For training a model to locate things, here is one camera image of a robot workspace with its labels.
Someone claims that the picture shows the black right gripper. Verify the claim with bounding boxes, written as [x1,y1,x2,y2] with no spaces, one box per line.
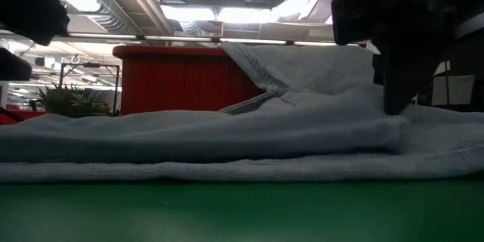
[372,0,458,116]

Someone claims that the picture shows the light blue denim jeans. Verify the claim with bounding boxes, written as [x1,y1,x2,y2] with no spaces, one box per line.
[0,41,484,183]

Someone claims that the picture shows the red plastic laundry basket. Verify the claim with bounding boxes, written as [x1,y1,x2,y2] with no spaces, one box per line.
[112,45,265,116]

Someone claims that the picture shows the white board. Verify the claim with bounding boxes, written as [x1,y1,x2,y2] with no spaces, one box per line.
[430,74,476,107]

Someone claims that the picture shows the green table mat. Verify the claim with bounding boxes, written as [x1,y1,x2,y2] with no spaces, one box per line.
[0,179,484,242]

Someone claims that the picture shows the long linear light bar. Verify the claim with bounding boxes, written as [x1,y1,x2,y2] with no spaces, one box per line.
[64,32,360,47]

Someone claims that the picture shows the small succulent plant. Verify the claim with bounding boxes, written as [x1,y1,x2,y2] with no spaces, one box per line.
[36,82,114,118]

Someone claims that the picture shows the red low bench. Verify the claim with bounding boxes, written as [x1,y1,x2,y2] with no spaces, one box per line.
[0,110,48,126]

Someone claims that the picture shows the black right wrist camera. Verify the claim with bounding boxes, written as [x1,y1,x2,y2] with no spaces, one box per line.
[331,0,381,46]

